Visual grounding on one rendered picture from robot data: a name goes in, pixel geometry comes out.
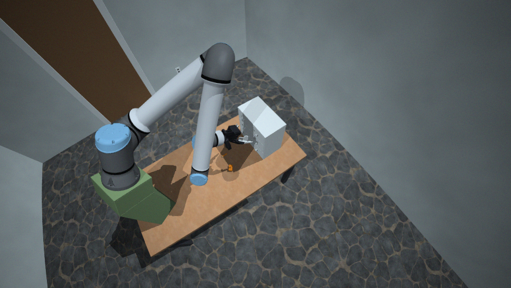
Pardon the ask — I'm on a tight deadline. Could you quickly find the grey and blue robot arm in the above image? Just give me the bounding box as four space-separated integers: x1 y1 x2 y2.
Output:
95 42 235 191

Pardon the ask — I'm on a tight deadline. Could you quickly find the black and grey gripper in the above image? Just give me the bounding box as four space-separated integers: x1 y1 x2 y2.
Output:
221 124 253 145

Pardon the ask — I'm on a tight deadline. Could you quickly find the grey drawer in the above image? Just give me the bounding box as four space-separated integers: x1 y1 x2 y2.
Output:
240 119 251 137
238 109 251 130
251 123 264 145
252 140 263 158
241 127 251 141
251 132 264 152

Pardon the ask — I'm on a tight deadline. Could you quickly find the white chest of drawers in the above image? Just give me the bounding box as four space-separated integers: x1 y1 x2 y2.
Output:
238 96 286 160

